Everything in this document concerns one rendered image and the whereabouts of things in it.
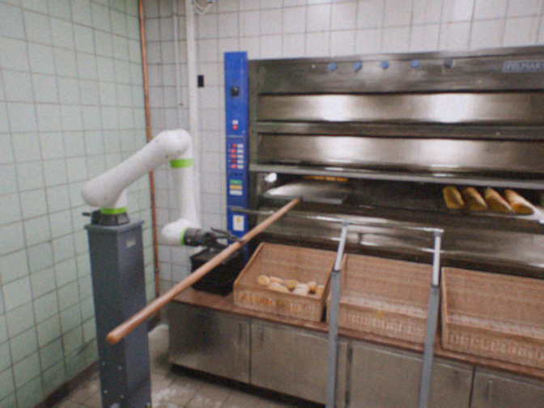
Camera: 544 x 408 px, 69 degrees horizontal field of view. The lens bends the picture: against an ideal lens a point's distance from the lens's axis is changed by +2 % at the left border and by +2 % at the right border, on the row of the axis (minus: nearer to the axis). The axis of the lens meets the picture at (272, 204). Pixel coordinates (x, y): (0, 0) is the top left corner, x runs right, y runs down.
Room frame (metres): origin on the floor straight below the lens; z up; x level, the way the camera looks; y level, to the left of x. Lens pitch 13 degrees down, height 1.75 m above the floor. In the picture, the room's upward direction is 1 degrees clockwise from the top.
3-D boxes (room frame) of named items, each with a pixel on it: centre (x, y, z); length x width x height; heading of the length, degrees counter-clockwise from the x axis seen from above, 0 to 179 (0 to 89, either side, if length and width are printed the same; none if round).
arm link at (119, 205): (1.92, 0.80, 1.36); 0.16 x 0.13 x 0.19; 179
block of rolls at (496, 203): (2.63, -1.44, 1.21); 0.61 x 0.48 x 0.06; 159
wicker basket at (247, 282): (2.38, -0.11, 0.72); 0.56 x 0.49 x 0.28; 70
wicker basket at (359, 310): (2.17, -0.66, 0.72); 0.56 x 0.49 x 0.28; 69
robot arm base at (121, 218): (1.95, 0.85, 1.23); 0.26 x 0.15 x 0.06; 70
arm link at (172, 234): (1.81, 0.46, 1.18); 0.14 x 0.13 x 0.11; 69
